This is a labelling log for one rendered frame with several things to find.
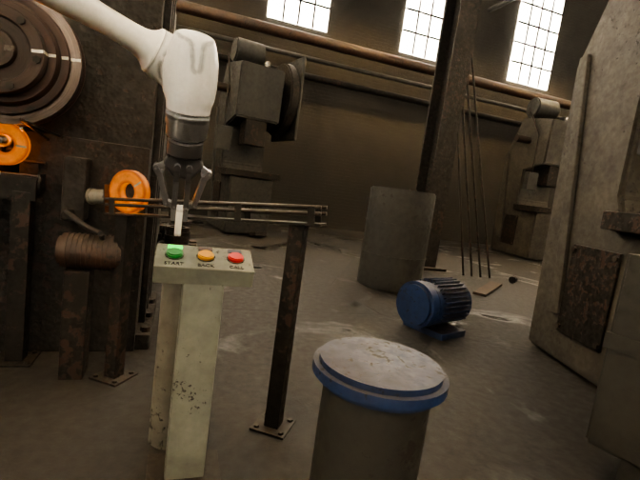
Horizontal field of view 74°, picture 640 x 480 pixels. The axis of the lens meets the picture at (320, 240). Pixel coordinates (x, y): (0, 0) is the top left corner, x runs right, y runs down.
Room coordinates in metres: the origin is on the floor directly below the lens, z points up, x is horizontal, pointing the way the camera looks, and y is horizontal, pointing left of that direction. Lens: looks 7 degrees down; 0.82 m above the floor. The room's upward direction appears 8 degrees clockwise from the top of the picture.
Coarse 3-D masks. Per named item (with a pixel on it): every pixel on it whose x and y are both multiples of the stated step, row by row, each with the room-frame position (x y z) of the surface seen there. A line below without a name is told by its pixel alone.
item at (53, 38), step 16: (0, 0) 1.46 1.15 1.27; (16, 0) 1.49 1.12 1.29; (32, 16) 1.49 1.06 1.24; (48, 16) 1.52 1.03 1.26; (48, 32) 1.50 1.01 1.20; (48, 48) 1.51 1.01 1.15; (64, 48) 1.54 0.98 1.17; (48, 64) 1.51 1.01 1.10; (64, 64) 1.54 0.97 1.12; (48, 80) 1.51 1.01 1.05; (64, 80) 1.54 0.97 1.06; (0, 96) 1.46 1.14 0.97; (16, 96) 1.48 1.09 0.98; (32, 96) 1.49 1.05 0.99; (48, 96) 1.53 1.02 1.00; (0, 112) 1.48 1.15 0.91; (16, 112) 1.50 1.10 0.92
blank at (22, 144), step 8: (0, 128) 1.51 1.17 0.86; (8, 128) 1.52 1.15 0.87; (16, 128) 1.53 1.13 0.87; (16, 136) 1.53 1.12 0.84; (24, 136) 1.54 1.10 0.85; (16, 144) 1.53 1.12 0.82; (24, 144) 1.54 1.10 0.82; (0, 152) 1.51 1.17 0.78; (8, 152) 1.52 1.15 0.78; (16, 152) 1.53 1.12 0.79; (24, 152) 1.54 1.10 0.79; (0, 160) 1.51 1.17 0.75; (8, 160) 1.52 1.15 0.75; (16, 160) 1.53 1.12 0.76
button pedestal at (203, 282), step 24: (168, 264) 0.99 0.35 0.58; (192, 264) 1.01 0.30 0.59; (216, 264) 1.04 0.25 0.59; (240, 264) 1.06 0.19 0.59; (192, 288) 1.01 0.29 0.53; (216, 288) 1.03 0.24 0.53; (192, 312) 1.02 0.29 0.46; (216, 312) 1.04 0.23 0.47; (192, 336) 1.02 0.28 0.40; (216, 336) 1.04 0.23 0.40; (192, 360) 1.02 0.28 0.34; (192, 384) 1.02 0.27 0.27; (192, 408) 1.02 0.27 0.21; (168, 432) 1.03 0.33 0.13; (192, 432) 1.03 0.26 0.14; (168, 456) 1.01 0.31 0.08; (192, 456) 1.03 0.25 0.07; (216, 456) 1.13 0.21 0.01
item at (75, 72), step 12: (48, 12) 1.54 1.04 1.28; (60, 24) 1.55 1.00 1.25; (72, 36) 1.56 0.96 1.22; (72, 48) 1.56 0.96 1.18; (72, 72) 1.56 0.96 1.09; (72, 84) 1.56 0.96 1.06; (60, 96) 1.55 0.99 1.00; (72, 96) 1.57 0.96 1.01; (48, 108) 1.54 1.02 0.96; (60, 108) 1.55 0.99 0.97; (0, 120) 1.49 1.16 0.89; (12, 120) 1.51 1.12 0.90; (36, 120) 1.53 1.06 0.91
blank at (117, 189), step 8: (120, 176) 1.50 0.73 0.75; (128, 176) 1.49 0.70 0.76; (136, 176) 1.48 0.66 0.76; (144, 176) 1.51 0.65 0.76; (112, 184) 1.51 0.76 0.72; (120, 184) 1.50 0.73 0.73; (128, 184) 1.53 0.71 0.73; (136, 184) 1.48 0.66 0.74; (144, 184) 1.48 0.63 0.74; (112, 192) 1.51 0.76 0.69; (120, 192) 1.51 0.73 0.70; (136, 192) 1.48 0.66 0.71; (144, 192) 1.48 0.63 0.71; (120, 208) 1.50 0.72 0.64; (128, 208) 1.49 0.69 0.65; (136, 208) 1.48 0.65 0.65; (144, 208) 1.51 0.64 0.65
